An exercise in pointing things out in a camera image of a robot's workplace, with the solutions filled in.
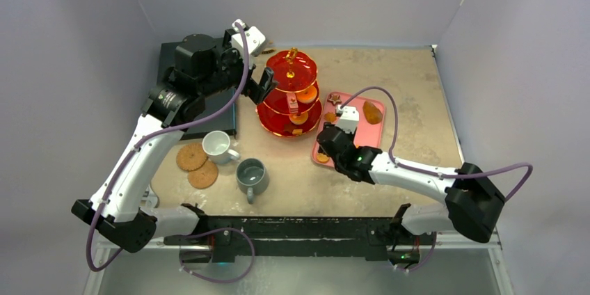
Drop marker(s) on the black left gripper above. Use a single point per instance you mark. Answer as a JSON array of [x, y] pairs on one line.
[[252, 88]]

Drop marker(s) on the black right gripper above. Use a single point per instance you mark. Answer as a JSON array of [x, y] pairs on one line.
[[329, 140]]

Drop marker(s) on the orange glazed donut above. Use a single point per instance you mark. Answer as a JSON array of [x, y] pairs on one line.
[[307, 96]]

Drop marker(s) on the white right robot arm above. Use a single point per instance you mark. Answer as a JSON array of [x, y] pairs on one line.
[[467, 201]]

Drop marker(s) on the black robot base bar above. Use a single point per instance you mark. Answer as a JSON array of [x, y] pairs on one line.
[[371, 238]]

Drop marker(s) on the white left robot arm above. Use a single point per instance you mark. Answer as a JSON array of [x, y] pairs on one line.
[[115, 211]]

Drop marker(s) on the red three-tier cake stand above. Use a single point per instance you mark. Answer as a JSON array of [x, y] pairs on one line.
[[294, 71]]

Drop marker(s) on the round yellow cracker bottom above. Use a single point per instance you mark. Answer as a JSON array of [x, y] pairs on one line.
[[322, 158]]

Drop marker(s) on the brown croissant bread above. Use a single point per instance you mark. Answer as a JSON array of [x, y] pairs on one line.
[[372, 114]]

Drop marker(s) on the small brown swirl cookie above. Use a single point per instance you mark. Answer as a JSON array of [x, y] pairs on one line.
[[330, 117]]

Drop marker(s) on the pink serving tray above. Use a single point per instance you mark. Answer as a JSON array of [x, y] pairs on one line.
[[366, 134]]

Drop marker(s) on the chocolate star cookie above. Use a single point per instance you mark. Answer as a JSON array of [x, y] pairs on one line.
[[334, 99]]

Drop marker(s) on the white ceramic mug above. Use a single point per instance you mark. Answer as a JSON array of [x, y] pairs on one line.
[[218, 147]]

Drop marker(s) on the grey ceramic mug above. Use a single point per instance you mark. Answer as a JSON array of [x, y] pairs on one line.
[[252, 178]]

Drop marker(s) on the woven round coaster upper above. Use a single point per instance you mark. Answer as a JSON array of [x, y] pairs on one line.
[[191, 157]]

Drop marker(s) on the woven round coaster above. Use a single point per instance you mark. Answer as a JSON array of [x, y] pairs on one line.
[[203, 177], [191, 157]]

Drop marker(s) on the woven round coaster lower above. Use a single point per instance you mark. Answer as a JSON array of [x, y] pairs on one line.
[[203, 177]]

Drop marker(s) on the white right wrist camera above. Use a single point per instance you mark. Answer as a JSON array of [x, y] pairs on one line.
[[348, 118]]

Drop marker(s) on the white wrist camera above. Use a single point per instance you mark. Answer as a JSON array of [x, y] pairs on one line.
[[348, 118], [248, 40]]

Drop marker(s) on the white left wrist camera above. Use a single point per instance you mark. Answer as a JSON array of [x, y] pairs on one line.
[[248, 40]]

